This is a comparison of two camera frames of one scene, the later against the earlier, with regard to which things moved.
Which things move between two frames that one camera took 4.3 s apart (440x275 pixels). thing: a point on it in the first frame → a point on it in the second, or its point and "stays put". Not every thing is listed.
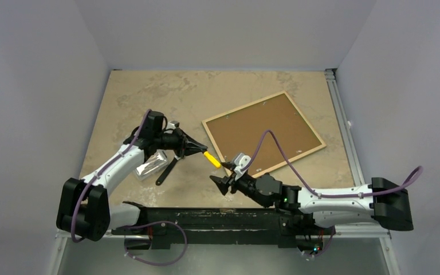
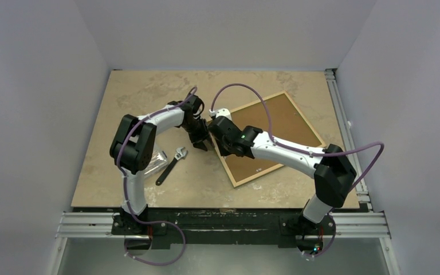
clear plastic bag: x=159 y=160 stays put
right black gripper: x=233 y=181 → x=217 y=132
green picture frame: x=237 y=132 stays put
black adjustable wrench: x=168 y=170 stays put
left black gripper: x=183 y=141 → x=197 y=141
